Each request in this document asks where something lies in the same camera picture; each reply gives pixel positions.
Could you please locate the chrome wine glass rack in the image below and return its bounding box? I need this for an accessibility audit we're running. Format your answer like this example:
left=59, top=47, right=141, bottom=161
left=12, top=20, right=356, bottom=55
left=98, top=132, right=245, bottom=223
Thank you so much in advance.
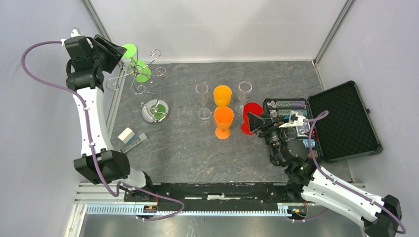
left=105, top=49, right=170, bottom=124

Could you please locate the beige and blue toy brick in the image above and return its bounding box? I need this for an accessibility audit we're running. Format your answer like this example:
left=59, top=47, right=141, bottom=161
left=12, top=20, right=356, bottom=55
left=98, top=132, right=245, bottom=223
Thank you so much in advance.
left=118, top=127, right=136, bottom=145

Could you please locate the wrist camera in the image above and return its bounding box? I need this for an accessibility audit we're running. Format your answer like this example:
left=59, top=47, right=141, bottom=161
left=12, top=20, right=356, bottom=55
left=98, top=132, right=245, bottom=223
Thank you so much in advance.
left=279, top=111, right=308, bottom=128
left=70, top=27, right=84, bottom=38

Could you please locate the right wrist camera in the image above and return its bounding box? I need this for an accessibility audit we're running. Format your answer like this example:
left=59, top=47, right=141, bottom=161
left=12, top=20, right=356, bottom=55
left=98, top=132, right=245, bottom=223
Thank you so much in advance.
left=279, top=111, right=308, bottom=128

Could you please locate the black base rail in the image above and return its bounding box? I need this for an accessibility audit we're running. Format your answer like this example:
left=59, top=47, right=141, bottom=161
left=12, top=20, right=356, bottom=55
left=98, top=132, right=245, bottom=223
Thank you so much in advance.
left=124, top=178, right=309, bottom=216

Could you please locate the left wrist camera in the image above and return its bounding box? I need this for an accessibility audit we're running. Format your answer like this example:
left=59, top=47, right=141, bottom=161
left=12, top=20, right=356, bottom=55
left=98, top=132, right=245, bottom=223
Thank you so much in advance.
left=70, top=27, right=84, bottom=38

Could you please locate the grey toy girder piece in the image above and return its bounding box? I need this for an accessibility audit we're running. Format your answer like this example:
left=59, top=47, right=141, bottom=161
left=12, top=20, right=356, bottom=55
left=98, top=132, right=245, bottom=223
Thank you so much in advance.
left=120, top=133, right=148, bottom=154

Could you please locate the black poker chip case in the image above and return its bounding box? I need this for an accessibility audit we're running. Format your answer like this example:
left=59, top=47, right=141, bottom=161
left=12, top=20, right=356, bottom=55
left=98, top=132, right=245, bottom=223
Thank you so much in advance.
left=262, top=80, right=383, bottom=163

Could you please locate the orange wine glass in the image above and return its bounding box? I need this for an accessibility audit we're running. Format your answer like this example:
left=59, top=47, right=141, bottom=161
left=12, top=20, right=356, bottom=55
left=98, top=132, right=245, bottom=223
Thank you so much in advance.
left=214, top=107, right=234, bottom=140

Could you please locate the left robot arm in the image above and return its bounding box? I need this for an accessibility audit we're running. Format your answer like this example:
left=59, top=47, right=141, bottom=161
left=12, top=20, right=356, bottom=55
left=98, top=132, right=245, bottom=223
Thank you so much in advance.
left=62, top=32, right=155, bottom=201

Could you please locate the red wine glass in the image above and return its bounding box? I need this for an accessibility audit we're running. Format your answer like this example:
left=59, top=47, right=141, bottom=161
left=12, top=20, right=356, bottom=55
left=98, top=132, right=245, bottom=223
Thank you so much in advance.
left=241, top=102, right=263, bottom=135

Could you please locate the blue playing card deck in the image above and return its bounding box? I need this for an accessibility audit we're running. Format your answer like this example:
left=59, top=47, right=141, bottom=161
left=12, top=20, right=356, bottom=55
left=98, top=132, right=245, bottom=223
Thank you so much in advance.
left=296, top=126, right=310, bottom=137

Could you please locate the clear wine glass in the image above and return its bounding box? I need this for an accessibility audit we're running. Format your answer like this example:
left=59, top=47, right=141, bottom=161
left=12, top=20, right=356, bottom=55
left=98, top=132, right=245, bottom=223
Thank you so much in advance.
left=195, top=83, right=211, bottom=120
left=235, top=81, right=252, bottom=113

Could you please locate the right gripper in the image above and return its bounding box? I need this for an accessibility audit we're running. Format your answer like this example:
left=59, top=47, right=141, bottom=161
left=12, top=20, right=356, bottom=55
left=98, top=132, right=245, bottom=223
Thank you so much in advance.
left=246, top=112, right=290, bottom=165

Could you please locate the green wine glass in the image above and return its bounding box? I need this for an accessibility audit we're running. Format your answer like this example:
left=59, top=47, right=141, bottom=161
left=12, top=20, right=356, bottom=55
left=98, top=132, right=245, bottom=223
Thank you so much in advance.
left=122, top=43, right=152, bottom=83

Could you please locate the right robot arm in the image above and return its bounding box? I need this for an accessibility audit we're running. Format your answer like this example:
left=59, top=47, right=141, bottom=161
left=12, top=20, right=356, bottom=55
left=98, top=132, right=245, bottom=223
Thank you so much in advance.
left=247, top=111, right=407, bottom=237

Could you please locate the yellow wine glass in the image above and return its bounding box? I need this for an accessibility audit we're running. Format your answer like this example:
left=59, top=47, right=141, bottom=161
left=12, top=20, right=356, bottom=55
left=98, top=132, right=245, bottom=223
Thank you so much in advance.
left=213, top=85, right=232, bottom=107

